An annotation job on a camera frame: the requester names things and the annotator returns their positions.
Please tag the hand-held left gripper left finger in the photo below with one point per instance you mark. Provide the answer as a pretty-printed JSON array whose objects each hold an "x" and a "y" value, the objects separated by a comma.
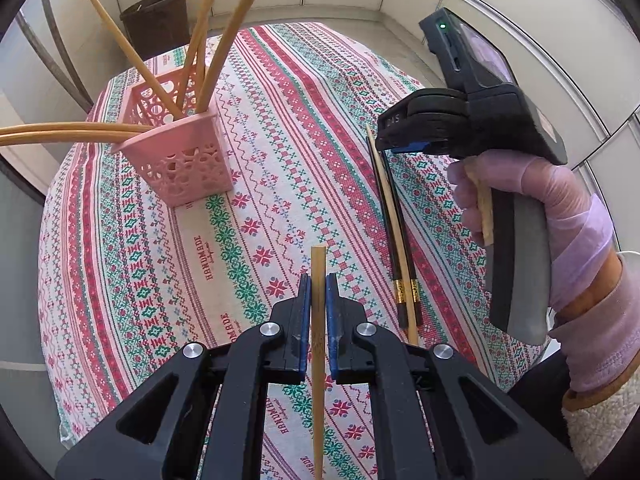
[{"x": 306, "y": 330}]

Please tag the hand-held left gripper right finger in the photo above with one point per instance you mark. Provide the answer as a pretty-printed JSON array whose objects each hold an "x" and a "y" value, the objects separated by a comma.
[{"x": 331, "y": 330}]

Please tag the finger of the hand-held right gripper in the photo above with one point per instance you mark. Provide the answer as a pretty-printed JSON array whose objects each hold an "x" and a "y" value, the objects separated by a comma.
[
  {"x": 440, "y": 95},
  {"x": 420, "y": 130}
]

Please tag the light bamboo chopstick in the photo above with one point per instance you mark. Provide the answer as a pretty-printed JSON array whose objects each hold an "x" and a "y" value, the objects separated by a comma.
[{"x": 318, "y": 270}]

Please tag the pile of chopsticks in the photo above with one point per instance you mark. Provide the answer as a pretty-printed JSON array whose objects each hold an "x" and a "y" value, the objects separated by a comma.
[{"x": 387, "y": 190}]

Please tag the black gold-banded chopstick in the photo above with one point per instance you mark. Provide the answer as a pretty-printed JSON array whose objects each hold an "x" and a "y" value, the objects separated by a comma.
[
  {"x": 400, "y": 306},
  {"x": 416, "y": 311}
]

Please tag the pink perforated plastic basket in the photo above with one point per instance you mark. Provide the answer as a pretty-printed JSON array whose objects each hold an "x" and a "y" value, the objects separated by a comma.
[{"x": 190, "y": 175}]

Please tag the bunch of wooden chopsticks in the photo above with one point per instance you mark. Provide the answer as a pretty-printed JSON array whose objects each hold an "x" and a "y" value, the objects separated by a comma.
[{"x": 126, "y": 42}]

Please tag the person's right forearm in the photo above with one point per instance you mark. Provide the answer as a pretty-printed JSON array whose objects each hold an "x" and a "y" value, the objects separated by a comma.
[{"x": 600, "y": 340}]

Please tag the person's right hand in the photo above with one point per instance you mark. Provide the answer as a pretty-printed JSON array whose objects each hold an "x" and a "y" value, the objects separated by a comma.
[{"x": 570, "y": 220}]

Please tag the white drawer base cabinet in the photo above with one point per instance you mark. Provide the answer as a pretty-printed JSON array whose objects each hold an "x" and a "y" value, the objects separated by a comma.
[{"x": 560, "y": 35}]

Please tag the red green patterned tablecloth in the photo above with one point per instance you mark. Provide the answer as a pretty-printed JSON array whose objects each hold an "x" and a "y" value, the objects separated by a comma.
[{"x": 300, "y": 160}]

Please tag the dark brown trash bin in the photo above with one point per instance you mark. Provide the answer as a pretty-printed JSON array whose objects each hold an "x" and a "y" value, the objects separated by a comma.
[{"x": 155, "y": 25}]

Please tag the frosted glass sliding door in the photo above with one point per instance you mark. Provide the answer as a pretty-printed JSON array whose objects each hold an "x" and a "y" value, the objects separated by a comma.
[{"x": 20, "y": 260}]

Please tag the white fleece garment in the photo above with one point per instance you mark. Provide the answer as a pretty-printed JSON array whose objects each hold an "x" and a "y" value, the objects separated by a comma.
[{"x": 610, "y": 440}]

